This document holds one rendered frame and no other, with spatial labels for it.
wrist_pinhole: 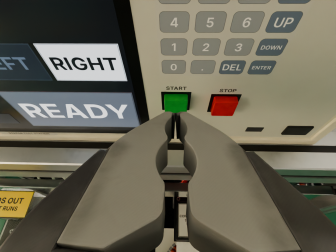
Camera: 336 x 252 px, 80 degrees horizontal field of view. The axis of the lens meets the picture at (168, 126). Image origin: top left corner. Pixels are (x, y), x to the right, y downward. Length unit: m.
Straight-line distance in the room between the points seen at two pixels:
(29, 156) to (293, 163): 0.27
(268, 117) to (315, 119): 0.04
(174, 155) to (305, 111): 0.12
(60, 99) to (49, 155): 0.08
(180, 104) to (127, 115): 0.05
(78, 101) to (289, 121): 0.18
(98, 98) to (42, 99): 0.05
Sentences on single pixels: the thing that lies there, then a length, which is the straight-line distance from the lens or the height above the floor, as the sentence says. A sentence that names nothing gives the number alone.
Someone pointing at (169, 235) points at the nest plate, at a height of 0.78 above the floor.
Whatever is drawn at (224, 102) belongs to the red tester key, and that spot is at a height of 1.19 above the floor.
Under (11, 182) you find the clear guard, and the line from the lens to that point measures 0.32.
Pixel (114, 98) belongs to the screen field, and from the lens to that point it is 0.17.
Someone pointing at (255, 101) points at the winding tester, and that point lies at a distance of 0.17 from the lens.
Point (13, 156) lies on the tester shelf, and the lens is 0.27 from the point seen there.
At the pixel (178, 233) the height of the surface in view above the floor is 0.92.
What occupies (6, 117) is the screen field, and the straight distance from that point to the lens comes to 0.24.
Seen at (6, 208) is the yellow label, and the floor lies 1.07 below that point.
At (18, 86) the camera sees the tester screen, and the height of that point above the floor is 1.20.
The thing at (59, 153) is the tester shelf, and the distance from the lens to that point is 0.24.
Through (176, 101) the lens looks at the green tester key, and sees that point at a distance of 0.15.
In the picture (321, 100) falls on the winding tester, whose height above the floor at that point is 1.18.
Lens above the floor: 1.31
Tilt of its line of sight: 58 degrees down
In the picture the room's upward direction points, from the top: 2 degrees counter-clockwise
